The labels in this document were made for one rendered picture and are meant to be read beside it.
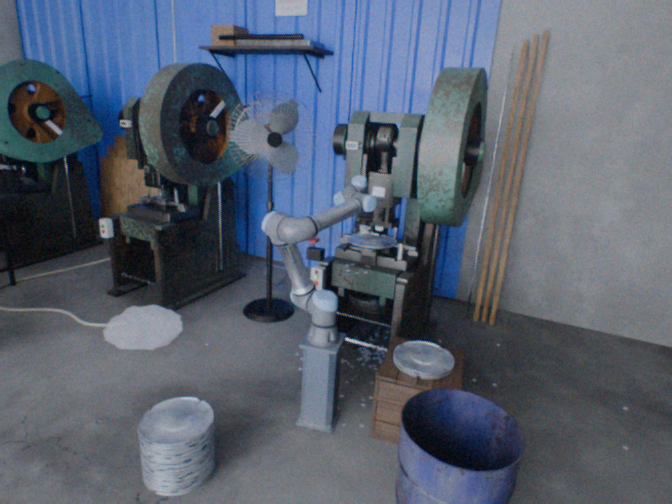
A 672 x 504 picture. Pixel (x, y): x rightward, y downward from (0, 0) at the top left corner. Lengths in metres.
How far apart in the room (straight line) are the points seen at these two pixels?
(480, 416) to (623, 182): 2.26
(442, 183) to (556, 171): 1.62
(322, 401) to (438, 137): 1.35
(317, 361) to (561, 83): 2.56
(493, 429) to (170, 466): 1.25
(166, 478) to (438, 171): 1.73
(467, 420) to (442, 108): 1.35
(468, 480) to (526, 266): 2.45
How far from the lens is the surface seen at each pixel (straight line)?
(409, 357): 2.24
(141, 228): 3.54
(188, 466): 2.03
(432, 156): 2.13
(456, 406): 1.93
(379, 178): 2.55
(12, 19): 6.79
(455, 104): 2.17
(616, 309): 3.92
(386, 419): 2.24
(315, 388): 2.22
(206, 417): 2.05
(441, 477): 1.61
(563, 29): 3.67
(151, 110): 3.04
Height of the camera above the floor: 1.51
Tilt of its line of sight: 18 degrees down
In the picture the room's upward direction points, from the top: 3 degrees clockwise
